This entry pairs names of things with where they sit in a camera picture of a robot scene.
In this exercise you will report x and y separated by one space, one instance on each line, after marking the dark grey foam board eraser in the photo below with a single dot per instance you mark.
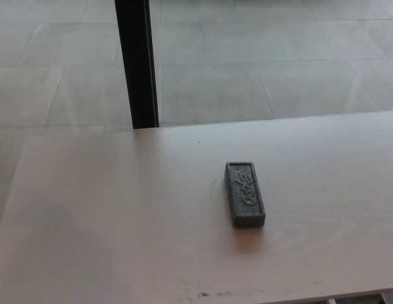
244 196

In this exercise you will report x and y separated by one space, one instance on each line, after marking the black vertical window frame post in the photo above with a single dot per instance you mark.
136 63

